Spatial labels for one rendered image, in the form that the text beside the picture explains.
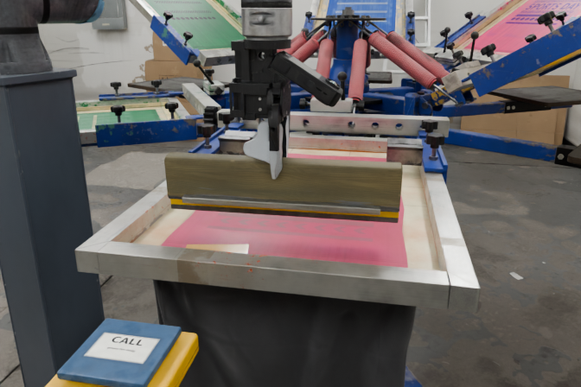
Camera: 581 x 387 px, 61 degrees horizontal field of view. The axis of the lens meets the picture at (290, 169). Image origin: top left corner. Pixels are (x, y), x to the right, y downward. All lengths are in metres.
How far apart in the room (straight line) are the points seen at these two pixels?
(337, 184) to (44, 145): 0.75
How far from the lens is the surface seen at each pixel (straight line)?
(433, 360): 2.19
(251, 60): 0.75
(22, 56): 1.26
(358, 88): 1.69
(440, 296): 0.70
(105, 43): 6.20
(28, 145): 1.26
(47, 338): 1.44
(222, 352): 0.93
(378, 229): 0.91
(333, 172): 0.77
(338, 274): 0.69
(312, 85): 0.73
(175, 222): 0.95
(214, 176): 0.81
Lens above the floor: 1.33
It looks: 18 degrees down
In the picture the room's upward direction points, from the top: straight up
